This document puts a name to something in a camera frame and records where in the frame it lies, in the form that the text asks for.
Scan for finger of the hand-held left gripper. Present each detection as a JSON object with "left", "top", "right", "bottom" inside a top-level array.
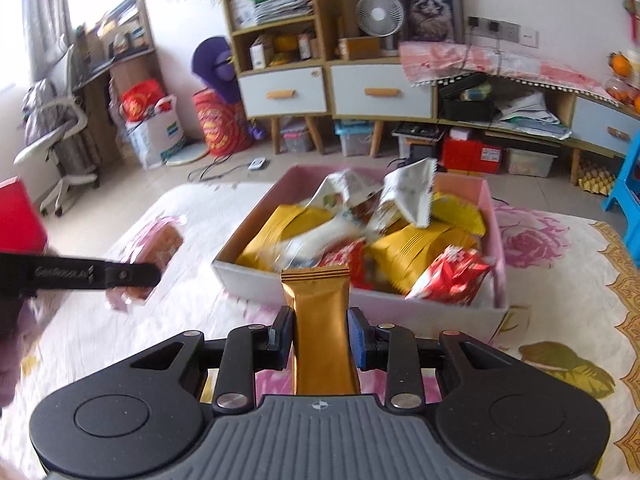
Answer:
[{"left": 94, "top": 261, "right": 164, "bottom": 292}]

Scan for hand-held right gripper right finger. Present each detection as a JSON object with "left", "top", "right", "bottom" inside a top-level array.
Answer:
[{"left": 346, "top": 306, "right": 526, "bottom": 411}]

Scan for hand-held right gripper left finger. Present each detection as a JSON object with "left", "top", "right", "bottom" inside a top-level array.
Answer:
[{"left": 117, "top": 306, "right": 295, "bottom": 411}]

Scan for bronze snack packet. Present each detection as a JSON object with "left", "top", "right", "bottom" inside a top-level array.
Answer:
[{"left": 280, "top": 266, "right": 362, "bottom": 397}]

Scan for pink cracker bar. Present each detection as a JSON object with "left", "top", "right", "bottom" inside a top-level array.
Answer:
[{"left": 107, "top": 214, "right": 187, "bottom": 313}]

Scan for pink cardboard box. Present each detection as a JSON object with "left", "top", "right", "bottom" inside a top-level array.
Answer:
[{"left": 211, "top": 162, "right": 511, "bottom": 333}]

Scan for large yellow snack packet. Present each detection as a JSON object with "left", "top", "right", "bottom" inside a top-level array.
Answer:
[{"left": 369, "top": 221, "right": 480, "bottom": 295}]

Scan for small white printed packet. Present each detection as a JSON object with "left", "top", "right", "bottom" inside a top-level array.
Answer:
[{"left": 277, "top": 215, "right": 368, "bottom": 267}]

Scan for red pyramid candy packet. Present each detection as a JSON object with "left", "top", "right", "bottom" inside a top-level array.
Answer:
[{"left": 406, "top": 244, "right": 495, "bottom": 307}]

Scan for grey white snack packet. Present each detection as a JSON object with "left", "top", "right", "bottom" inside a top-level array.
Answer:
[{"left": 369, "top": 157, "right": 435, "bottom": 229}]

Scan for person's left hand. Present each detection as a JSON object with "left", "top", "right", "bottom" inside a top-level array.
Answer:
[{"left": 0, "top": 294, "right": 51, "bottom": 403}]

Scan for round white base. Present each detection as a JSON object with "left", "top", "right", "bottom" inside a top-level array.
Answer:
[{"left": 164, "top": 141, "right": 212, "bottom": 167}]

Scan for white shopping bag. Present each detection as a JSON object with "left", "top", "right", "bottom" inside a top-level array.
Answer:
[{"left": 120, "top": 79, "right": 187, "bottom": 171}]

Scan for white office chair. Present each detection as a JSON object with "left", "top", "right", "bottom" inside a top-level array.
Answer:
[{"left": 13, "top": 35, "right": 102, "bottom": 218}]

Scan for red round bag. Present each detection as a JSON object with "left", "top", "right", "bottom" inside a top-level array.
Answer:
[{"left": 192, "top": 87, "right": 257, "bottom": 157}]

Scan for small black box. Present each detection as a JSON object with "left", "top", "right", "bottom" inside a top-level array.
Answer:
[{"left": 406, "top": 141, "right": 439, "bottom": 167}]

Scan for clear plastic storage box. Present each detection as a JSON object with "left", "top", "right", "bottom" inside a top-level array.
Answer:
[
  {"left": 333, "top": 120, "right": 377, "bottom": 157},
  {"left": 501, "top": 147, "right": 559, "bottom": 179},
  {"left": 279, "top": 117, "right": 317, "bottom": 156}
]

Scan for black keyboard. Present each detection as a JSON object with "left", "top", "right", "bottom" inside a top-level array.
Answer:
[{"left": 391, "top": 122, "right": 447, "bottom": 142}]

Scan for red flat box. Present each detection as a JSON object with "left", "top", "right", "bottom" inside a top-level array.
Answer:
[{"left": 441, "top": 136, "right": 504, "bottom": 176}]

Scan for wooden desk with shelves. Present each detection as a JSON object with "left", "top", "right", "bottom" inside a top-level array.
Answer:
[{"left": 72, "top": 0, "right": 162, "bottom": 163}]

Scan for purple plush toy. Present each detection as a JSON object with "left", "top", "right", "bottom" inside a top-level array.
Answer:
[{"left": 191, "top": 35, "right": 242, "bottom": 107}]

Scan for tall wooden shelf cabinet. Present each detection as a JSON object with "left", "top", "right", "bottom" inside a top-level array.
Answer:
[{"left": 221, "top": 0, "right": 332, "bottom": 155}]

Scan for wooden drawer cabinet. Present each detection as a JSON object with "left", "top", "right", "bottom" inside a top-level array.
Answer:
[{"left": 325, "top": 57, "right": 440, "bottom": 159}]

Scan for black bag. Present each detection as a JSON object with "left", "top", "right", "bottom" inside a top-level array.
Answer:
[{"left": 436, "top": 72, "right": 497, "bottom": 122}]

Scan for grey curtain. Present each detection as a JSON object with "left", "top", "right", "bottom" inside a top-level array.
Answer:
[{"left": 20, "top": 0, "right": 78, "bottom": 91}]

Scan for pile of papers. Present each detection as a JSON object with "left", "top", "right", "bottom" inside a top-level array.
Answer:
[{"left": 492, "top": 91, "right": 573, "bottom": 140}]

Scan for egg tray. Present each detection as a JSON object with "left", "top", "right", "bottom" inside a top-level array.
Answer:
[{"left": 576, "top": 165, "right": 617, "bottom": 197}]

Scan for small white box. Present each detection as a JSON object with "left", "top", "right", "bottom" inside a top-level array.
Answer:
[{"left": 231, "top": 0, "right": 257, "bottom": 30}]

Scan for brown cardboard box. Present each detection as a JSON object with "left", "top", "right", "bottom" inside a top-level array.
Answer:
[{"left": 337, "top": 36, "right": 383, "bottom": 61}]

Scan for blue plastic stool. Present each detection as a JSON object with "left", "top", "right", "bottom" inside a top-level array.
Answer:
[{"left": 601, "top": 146, "right": 640, "bottom": 227}]

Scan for pink floral cloth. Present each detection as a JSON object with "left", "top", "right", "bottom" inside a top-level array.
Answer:
[{"left": 398, "top": 41, "right": 628, "bottom": 107}]

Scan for stack of documents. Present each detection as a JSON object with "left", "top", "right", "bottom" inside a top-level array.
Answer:
[{"left": 252, "top": 0, "right": 315, "bottom": 26}]

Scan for low wooden tv stand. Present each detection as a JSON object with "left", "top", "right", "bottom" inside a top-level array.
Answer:
[{"left": 434, "top": 72, "right": 640, "bottom": 187}]

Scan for small white desk fan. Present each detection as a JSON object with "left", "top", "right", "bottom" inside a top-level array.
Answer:
[{"left": 355, "top": 0, "right": 406, "bottom": 52}]

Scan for framed cat picture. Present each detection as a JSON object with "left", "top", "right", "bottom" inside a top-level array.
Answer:
[{"left": 388, "top": 0, "right": 463, "bottom": 46}]

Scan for jar of oranges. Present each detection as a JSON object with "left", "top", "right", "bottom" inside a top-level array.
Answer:
[{"left": 605, "top": 76, "right": 640, "bottom": 107}]

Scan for orange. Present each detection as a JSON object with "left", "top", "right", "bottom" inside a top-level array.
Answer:
[{"left": 607, "top": 52, "right": 632, "bottom": 79}]

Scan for red hanging ornament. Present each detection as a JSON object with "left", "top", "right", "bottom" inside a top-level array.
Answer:
[{"left": 622, "top": 0, "right": 640, "bottom": 43}]

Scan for white wall sockets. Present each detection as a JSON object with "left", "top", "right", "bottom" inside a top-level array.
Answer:
[{"left": 466, "top": 16, "right": 540, "bottom": 49}]

